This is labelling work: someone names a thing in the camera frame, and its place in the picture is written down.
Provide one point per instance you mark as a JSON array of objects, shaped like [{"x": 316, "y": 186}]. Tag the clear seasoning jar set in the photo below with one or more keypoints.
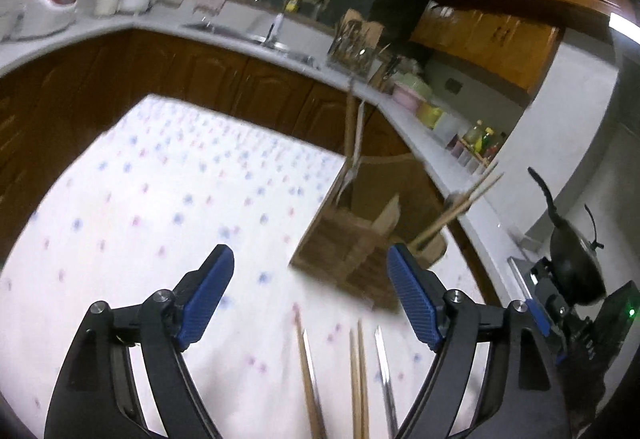
[{"x": 465, "y": 154}]

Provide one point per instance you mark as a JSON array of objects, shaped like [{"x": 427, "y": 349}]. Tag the dark knife holder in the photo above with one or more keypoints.
[{"x": 387, "y": 74}]

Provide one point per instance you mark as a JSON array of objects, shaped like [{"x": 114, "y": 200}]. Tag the wooden utensil holder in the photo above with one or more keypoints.
[{"x": 350, "y": 249}]

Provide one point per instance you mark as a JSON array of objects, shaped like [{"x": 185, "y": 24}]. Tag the dark wooden lower cabinets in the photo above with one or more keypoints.
[{"x": 200, "y": 69}]

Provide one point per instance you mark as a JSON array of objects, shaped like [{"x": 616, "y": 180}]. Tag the metal knife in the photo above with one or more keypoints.
[{"x": 386, "y": 379}]

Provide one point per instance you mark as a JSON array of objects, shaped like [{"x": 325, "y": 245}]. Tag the cooking oil bottle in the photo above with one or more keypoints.
[
  {"x": 489, "y": 139},
  {"x": 475, "y": 131}
]

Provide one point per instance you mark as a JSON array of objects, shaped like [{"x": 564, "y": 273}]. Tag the green plastic container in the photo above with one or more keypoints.
[{"x": 417, "y": 81}]

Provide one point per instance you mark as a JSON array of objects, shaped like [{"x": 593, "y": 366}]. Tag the dark wooden chopstick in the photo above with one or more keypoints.
[{"x": 452, "y": 208}]

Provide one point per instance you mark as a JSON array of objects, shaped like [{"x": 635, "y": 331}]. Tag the glass jar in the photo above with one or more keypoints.
[{"x": 106, "y": 4}]

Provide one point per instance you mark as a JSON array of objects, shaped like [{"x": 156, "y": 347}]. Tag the steel gas stove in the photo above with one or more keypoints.
[{"x": 522, "y": 266}]

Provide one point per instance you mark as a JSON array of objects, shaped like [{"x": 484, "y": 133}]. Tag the metal dish rack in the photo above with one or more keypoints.
[{"x": 350, "y": 51}]

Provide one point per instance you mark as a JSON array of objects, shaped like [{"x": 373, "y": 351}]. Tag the black wok with lid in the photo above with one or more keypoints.
[{"x": 575, "y": 264}]

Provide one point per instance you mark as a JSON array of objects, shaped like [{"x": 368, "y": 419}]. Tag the white and red rice cooker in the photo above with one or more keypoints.
[{"x": 47, "y": 11}]

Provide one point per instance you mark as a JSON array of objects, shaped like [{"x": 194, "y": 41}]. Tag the metal fork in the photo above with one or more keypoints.
[{"x": 350, "y": 174}]

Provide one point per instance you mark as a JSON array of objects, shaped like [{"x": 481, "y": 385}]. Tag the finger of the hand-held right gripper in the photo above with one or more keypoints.
[{"x": 547, "y": 331}]

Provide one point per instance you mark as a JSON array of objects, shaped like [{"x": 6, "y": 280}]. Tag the steel kitchen sink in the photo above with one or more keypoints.
[{"x": 260, "y": 39}]

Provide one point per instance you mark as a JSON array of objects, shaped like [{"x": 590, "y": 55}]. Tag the wooden cutting board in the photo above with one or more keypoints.
[{"x": 367, "y": 26}]

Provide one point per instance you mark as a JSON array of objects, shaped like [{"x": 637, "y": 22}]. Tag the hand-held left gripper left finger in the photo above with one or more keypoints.
[{"x": 210, "y": 294}]

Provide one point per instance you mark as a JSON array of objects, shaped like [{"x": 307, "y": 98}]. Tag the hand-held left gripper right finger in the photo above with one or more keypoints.
[{"x": 412, "y": 304}]

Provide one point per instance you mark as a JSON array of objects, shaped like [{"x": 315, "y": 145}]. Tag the white dotted tablecloth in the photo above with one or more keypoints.
[{"x": 150, "y": 194}]

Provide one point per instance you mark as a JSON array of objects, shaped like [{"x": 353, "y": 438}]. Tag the dark wall outlet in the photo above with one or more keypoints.
[{"x": 452, "y": 86}]

